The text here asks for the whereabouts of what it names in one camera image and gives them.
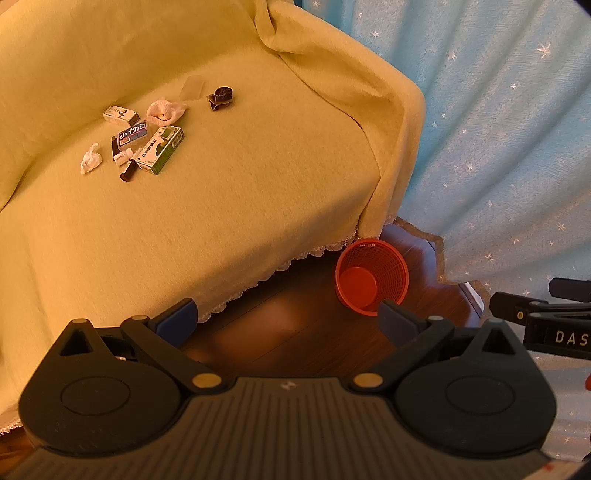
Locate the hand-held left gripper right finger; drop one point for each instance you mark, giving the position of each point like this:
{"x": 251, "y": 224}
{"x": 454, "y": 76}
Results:
{"x": 392, "y": 321}

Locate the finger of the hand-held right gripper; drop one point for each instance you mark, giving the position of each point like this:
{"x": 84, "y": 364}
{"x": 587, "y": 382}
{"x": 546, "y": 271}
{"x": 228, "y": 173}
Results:
{"x": 508, "y": 307}
{"x": 572, "y": 289}

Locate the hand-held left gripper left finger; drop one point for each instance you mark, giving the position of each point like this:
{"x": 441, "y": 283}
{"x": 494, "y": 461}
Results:
{"x": 178, "y": 319}

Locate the red mesh basket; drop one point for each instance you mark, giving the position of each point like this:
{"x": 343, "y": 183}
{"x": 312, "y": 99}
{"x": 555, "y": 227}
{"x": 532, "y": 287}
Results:
{"x": 360, "y": 284}

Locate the green and white box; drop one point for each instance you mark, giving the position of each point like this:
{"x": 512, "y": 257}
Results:
{"x": 159, "y": 150}

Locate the clear plastic cup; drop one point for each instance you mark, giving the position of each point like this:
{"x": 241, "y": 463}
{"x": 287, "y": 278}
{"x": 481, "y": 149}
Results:
{"x": 190, "y": 88}

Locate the yellow sofa blanket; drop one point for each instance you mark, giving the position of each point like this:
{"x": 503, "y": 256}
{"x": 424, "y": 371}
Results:
{"x": 231, "y": 194}

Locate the dark lipstick tube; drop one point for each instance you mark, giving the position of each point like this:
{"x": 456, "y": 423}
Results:
{"x": 127, "y": 170}

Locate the small white eraser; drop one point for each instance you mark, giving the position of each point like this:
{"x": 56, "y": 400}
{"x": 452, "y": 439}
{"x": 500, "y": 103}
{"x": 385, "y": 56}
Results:
{"x": 125, "y": 156}

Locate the crumpled white tissue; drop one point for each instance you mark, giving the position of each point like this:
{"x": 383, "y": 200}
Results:
{"x": 90, "y": 159}

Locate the white medicine box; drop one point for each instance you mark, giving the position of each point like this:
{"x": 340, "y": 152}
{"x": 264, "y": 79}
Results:
{"x": 119, "y": 114}

